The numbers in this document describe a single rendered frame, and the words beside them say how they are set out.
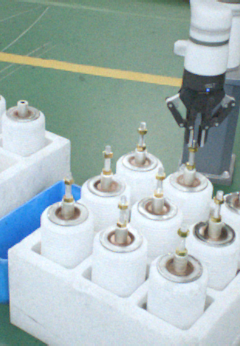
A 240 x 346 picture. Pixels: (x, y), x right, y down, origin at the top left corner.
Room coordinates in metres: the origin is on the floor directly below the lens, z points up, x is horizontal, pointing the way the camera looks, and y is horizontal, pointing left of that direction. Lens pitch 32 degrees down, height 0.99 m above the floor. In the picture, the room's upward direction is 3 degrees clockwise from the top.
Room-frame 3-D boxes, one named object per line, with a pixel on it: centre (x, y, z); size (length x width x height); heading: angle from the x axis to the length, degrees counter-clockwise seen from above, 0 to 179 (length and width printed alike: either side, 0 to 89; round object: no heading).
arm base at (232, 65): (1.63, -0.24, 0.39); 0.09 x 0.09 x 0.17; 79
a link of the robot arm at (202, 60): (1.18, -0.14, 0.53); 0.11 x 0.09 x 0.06; 8
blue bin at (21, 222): (1.19, 0.17, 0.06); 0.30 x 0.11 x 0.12; 146
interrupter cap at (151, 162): (1.22, -0.04, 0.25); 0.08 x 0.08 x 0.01
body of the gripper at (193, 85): (1.16, -0.14, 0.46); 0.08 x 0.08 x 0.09
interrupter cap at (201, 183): (1.16, -0.14, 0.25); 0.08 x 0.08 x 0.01
